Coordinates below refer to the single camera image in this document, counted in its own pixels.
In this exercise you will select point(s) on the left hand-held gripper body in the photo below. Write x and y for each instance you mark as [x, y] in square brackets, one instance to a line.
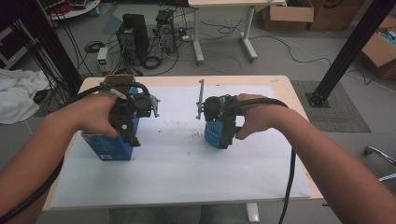
[132, 107]

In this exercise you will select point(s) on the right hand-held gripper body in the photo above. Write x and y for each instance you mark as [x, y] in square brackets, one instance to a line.
[221, 112]

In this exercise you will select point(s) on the small blue packet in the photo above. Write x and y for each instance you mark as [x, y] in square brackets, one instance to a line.
[213, 134]

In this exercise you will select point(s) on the person's right hand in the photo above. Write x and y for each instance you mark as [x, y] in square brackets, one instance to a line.
[260, 115]

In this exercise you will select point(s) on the person's left hand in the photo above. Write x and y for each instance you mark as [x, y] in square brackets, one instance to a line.
[93, 115]

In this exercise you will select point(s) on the white power supply unit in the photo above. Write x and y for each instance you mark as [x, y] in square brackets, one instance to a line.
[102, 59]

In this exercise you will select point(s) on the white power strip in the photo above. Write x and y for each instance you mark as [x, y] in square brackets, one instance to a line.
[184, 36]

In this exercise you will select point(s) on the light wooden table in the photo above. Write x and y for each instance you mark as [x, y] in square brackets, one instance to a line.
[281, 82]

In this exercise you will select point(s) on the black computer tower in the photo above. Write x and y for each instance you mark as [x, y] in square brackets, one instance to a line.
[133, 37]

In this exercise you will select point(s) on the white foam mat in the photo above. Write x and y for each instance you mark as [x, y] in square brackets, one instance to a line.
[186, 177]

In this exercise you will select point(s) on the grey open computer case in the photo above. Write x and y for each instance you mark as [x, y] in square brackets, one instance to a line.
[166, 29]

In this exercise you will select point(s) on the white desk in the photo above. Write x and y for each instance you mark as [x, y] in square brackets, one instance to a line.
[249, 37]

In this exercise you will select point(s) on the round white table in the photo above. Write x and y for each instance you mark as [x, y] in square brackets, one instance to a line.
[77, 11]

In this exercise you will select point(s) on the white cloth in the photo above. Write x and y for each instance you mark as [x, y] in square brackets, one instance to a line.
[18, 93]

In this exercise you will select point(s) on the grey floor mat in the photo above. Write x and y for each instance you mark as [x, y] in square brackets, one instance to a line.
[342, 118]

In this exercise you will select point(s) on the chrome chair leg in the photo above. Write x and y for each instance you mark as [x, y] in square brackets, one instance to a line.
[379, 154]

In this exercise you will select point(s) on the open brown cardboard box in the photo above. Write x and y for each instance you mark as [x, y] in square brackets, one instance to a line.
[378, 53]

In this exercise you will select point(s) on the black metal frame post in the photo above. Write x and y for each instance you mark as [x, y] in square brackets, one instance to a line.
[348, 51]

